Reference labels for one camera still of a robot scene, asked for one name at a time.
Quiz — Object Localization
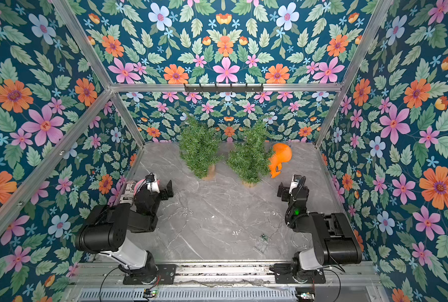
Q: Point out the green christmas tree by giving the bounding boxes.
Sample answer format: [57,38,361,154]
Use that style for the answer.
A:
[226,122,274,186]
[179,117,222,179]

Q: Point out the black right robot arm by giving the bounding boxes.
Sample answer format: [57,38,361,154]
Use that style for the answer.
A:
[270,181,362,284]

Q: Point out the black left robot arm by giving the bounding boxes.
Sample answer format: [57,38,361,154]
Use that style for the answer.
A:
[75,174,174,284]

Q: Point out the pink alarm clock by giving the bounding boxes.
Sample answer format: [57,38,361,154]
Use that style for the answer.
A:
[124,180,137,196]

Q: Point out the orange plush toy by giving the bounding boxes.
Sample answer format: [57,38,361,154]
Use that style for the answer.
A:
[269,143,293,178]

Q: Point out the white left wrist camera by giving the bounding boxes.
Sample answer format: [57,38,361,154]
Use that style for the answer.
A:
[144,173,160,193]

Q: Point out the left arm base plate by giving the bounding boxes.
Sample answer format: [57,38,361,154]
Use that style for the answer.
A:
[123,264,177,286]

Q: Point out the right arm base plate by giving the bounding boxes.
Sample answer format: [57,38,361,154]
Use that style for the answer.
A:
[269,263,326,284]

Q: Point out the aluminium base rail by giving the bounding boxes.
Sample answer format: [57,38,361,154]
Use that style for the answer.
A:
[68,260,383,289]

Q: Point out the aluminium frame struts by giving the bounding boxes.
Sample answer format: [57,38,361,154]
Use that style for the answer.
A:
[0,1,394,237]

